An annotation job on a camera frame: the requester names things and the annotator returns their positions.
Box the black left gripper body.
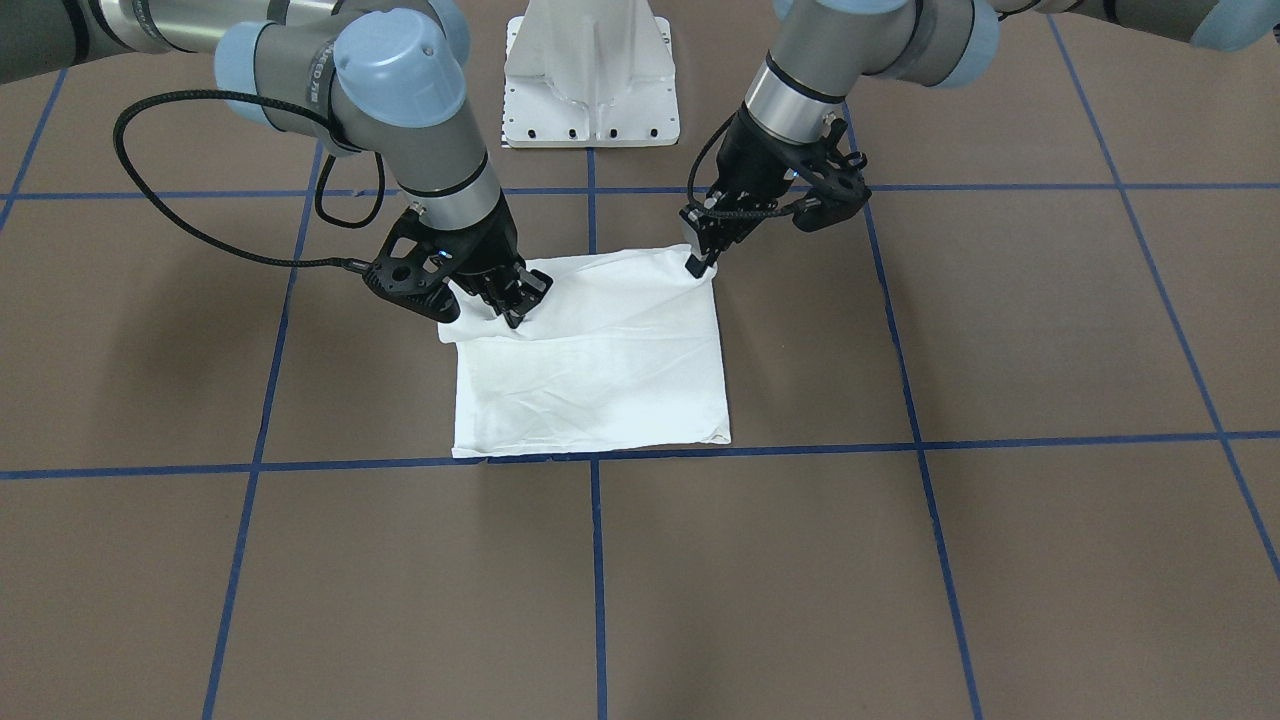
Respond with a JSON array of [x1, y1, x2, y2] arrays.
[[700, 105, 801, 241]]

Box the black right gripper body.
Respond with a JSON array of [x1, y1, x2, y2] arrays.
[[426, 195, 526, 311]]

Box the white long-sleeve printed shirt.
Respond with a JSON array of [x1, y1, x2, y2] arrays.
[[439, 245, 731, 457]]

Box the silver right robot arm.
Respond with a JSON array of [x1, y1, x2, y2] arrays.
[[1, 1, 553, 328]]

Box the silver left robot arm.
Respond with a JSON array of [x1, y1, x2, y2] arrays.
[[680, 1, 1279, 278]]

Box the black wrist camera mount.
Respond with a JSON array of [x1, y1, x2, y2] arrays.
[[360, 209, 463, 324], [782, 118, 872, 233]]

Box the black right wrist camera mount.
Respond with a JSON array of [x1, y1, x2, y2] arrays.
[[360, 209, 463, 324]]

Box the white camera stand column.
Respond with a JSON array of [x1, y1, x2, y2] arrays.
[[500, 1, 681, 149]]

